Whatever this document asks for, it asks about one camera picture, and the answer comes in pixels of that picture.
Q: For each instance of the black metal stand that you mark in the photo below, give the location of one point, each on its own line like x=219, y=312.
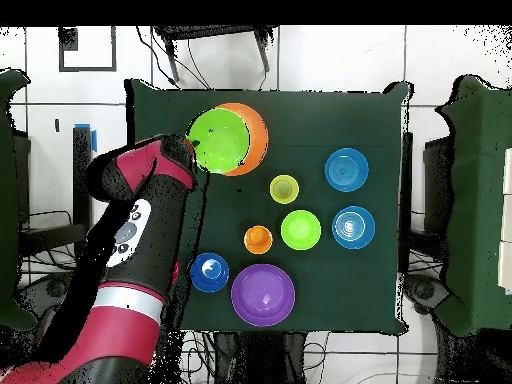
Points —
x=52, y=236
x=438, y=180

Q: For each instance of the white boxes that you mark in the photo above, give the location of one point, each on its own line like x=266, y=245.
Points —
x=507, y=224

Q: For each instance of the small green bowl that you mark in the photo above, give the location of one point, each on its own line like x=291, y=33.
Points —
x=300, y=229

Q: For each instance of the purple bowl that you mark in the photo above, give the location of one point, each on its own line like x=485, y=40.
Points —
x=262, y=295

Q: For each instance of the green cloth side table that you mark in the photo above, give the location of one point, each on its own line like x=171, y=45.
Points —
x=8, y=200
x=476, y=200

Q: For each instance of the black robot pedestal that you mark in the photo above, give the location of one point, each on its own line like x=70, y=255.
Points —
x=260, y=360

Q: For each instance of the light blue bowl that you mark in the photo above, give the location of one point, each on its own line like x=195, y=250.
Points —
x=353, y=227
x=346, y=169

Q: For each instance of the yellow cup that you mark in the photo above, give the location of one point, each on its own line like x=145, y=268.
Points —
x=284, y=189

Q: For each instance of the dark green tablecloth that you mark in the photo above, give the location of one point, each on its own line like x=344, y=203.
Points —
x=320, y=120

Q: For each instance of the dark blue bowl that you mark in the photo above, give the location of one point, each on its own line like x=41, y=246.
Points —
x=210, y=272

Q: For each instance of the blue tape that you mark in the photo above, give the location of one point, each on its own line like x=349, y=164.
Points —
x=94, y=140

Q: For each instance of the black stool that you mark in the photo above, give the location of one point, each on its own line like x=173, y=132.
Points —
x=216, y=31

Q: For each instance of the orange cup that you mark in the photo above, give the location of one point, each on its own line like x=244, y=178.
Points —
x=258, y=239

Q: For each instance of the large green bowl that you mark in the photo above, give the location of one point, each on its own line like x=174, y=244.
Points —
x=220, y=140

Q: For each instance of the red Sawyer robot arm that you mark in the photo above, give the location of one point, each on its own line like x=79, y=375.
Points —
x=152, y=240

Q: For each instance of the black square floor frame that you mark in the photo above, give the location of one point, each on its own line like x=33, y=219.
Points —
x=68, y=40

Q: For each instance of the large orange bowl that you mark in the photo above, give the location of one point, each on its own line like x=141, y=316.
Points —
x=258, y=140

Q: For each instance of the red cup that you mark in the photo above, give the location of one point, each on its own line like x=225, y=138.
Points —
x=176, y=272

